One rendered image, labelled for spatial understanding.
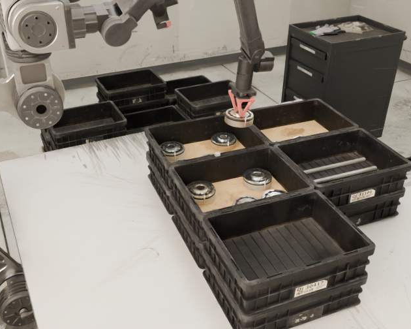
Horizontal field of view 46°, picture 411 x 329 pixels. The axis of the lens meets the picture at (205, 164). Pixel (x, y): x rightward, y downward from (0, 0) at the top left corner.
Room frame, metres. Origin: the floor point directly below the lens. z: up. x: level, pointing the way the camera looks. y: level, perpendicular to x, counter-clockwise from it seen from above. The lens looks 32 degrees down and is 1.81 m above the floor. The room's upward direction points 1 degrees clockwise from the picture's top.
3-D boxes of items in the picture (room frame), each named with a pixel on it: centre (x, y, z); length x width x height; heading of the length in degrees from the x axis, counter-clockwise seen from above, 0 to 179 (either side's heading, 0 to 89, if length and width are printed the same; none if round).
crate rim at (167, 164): (1.62, 0.00, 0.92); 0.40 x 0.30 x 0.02; 113
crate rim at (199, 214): (1.34, -0.11, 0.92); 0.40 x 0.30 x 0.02; 113
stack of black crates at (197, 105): (2.81, -0.04, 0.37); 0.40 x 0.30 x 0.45; 117
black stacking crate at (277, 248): (1.07, -0.23, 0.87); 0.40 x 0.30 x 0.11; 113
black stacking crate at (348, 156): (1.50, -0.48, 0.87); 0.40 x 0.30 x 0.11; 113
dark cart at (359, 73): (3.19, -0.91, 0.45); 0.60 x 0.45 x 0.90; 117
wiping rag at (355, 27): (3.29, -0.99, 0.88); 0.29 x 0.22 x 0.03; 117
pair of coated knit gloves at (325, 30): (3.21, -0.77, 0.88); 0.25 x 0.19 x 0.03; 117
